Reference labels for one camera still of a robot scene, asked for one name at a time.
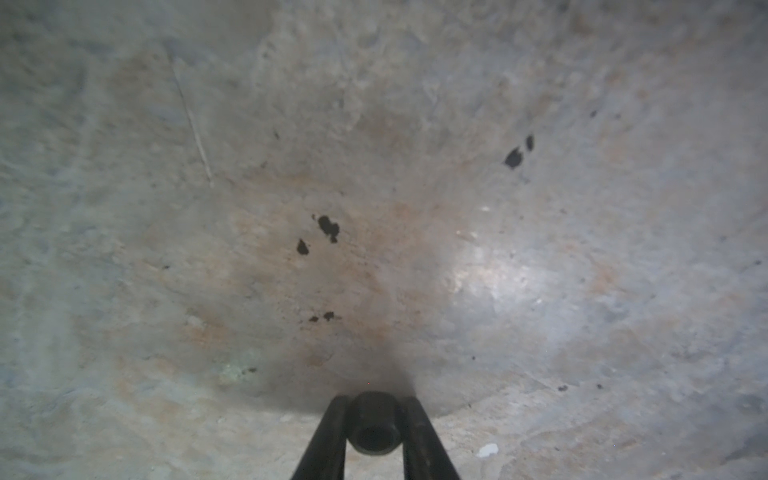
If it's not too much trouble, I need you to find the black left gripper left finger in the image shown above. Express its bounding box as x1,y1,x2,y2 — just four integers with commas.
291,395,351,480

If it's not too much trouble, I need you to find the black hex nut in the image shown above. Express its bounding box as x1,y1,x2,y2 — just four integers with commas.
346,391,402,456

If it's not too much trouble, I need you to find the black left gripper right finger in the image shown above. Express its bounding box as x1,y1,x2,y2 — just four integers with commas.
399,397,460,480

